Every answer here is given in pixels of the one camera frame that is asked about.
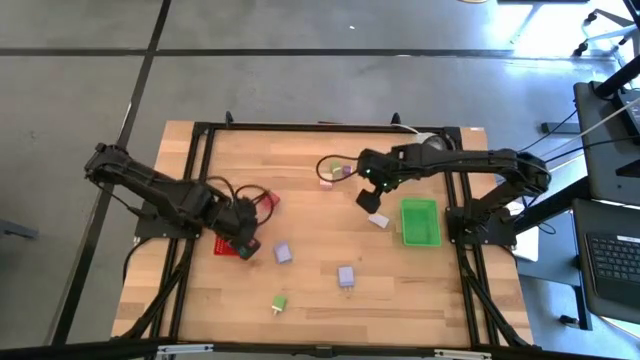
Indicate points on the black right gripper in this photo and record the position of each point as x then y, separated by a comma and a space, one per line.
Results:
382, 172

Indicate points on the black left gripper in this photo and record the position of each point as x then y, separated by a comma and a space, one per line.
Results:
232, 217

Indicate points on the teal power adapter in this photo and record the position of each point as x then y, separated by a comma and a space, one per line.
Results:
247, 248

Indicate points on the lavender wall charger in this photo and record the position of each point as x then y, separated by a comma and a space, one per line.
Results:
346, 276
283, 252

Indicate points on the small purple wall charger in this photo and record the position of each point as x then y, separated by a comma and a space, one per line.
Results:
347, 170

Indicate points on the white rectangular box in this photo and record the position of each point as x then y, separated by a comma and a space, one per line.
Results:
378, 219

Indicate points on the red wall charger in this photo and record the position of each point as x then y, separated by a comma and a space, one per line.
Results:
272, 201

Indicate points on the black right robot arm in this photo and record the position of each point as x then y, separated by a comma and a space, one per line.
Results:
475, 160

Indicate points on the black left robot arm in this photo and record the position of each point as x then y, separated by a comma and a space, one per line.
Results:
150, 187

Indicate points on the office chair base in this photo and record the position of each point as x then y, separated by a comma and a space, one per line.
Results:
607, 35

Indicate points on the green plastic basket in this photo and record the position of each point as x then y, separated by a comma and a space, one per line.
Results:
421, 225

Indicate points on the black beam with silver brackets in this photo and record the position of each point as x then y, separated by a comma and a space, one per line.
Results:
320, 352

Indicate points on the white paper sheet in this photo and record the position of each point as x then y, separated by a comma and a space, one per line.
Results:
527, 245

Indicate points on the dark grey laptop cart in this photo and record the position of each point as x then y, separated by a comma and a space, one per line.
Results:
580, 220

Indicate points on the grey equipment desk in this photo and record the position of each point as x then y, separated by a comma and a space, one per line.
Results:
600, 150

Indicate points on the grey floor stand foot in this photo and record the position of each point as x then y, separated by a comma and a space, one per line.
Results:
15, 229

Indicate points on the black laptop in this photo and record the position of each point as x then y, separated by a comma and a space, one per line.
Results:
615, 260

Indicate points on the black aluminium table frame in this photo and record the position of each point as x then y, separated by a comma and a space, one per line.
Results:
330, 127

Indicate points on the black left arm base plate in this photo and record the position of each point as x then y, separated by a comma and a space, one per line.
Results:
150, 231

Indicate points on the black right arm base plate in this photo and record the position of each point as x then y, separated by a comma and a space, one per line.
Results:
500, 237

